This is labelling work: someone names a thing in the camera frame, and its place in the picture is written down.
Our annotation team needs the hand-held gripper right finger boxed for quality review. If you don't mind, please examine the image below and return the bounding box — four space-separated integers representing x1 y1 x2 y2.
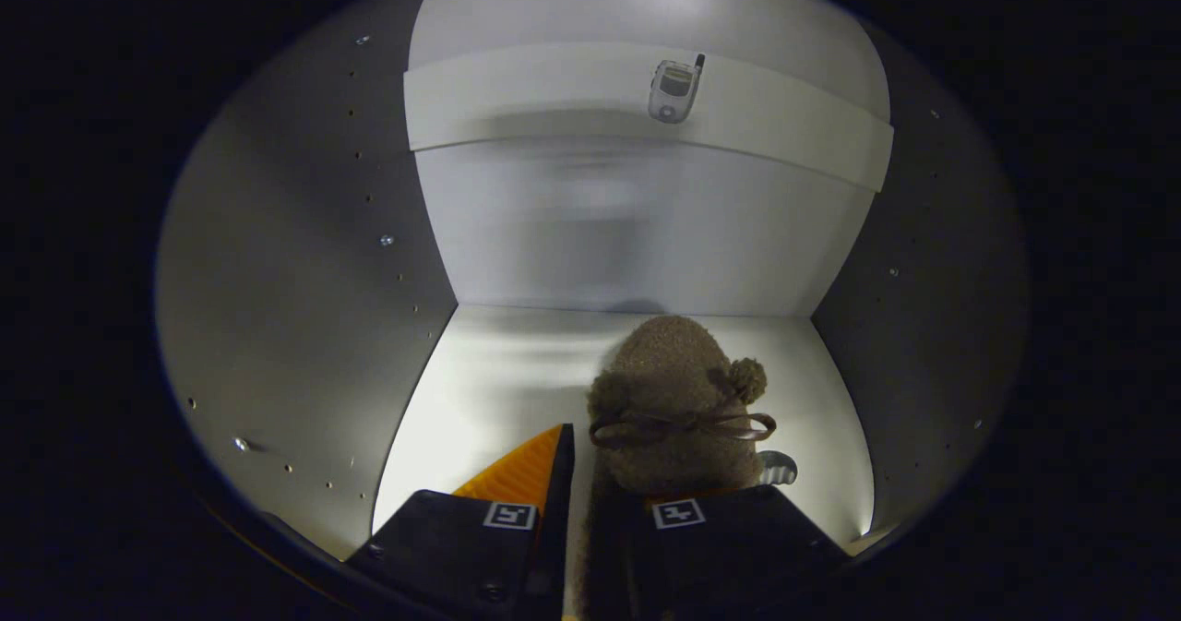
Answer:
590 484 851 621

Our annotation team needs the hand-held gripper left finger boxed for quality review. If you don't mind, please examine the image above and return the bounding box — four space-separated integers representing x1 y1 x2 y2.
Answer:
345 423 576 621

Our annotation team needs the brown fluffy shoe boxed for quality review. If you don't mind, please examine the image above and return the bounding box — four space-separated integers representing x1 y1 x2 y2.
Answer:
576 315 800 621

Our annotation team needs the grey shoe cabinet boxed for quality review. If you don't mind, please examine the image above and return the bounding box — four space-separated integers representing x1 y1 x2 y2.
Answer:
154 0 1031 568

